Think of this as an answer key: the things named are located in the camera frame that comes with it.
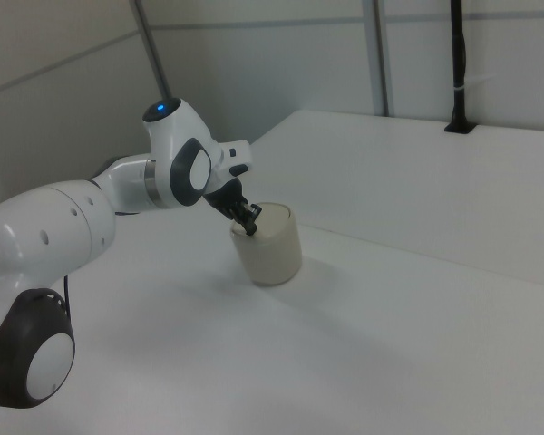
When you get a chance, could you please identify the black pole with base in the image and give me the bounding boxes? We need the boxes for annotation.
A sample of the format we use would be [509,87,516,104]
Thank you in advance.
[443,0,478,135]

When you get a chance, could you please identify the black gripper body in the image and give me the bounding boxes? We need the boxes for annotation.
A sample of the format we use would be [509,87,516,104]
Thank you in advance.
[202,178,248,222]

